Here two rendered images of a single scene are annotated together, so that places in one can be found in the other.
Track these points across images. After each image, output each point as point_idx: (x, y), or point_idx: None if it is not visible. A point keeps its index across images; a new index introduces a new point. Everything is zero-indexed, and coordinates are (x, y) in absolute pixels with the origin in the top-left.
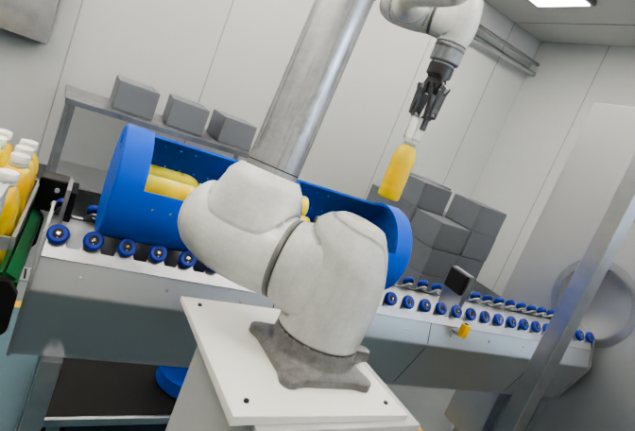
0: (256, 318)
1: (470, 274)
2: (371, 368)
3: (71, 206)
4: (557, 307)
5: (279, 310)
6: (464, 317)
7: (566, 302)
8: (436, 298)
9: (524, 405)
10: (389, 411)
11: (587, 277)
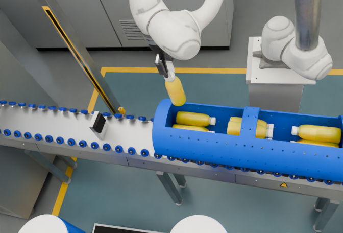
0: (286, 74)
1: (93, 115)
2: None
3: None
4: (90, 67)
5: (271, 82)
6: (110, 116)
7: (89, 62)
8: (99, 143)
9: (113, 93)
10: (260, 37)
11: (83, 47)
